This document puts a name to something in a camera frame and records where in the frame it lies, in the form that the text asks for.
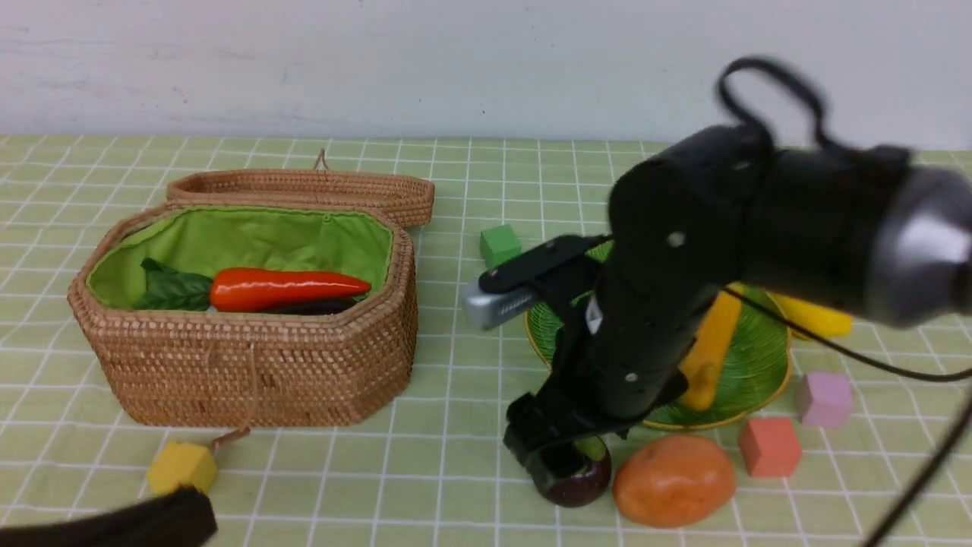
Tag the orange toy carrot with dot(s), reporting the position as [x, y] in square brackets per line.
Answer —
[242, 290]

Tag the yellow toy lemon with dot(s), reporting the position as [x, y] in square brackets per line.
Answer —
[825, 322]

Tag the purple toy mangosteen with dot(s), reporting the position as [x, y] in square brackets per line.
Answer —
[572, 475]

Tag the lilac wooden cube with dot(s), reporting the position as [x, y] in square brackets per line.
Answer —
[824, 399]

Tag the pink-red wooden cube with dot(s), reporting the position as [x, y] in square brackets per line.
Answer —
[770, 447]

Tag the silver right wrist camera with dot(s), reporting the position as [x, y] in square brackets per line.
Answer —
[556, 273]

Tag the purple toy eggplant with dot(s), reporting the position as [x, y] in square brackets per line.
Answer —
[314, 307]

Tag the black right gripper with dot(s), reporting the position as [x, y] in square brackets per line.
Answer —
[605, 381]

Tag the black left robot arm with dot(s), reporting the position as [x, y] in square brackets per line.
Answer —
[185, 517]

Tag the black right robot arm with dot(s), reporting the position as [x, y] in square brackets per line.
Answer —
[865, 233]

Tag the orange-brown toy potato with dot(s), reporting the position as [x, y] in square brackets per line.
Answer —
[674, 481]

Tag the yellow toy banana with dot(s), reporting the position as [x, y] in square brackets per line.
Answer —
[704, 363]

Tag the green checkered tablecloth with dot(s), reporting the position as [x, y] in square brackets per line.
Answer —
[429, 470]

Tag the green wooden cube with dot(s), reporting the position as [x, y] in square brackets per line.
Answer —
[498, 245]

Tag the green leaf-shaped glass plate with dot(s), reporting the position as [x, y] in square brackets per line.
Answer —
[757, 369]

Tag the woven wicker basket lid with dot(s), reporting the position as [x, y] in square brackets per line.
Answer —
[406, 200]

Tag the yellow wooden cube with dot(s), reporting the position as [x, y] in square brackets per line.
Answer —
[181, 464]

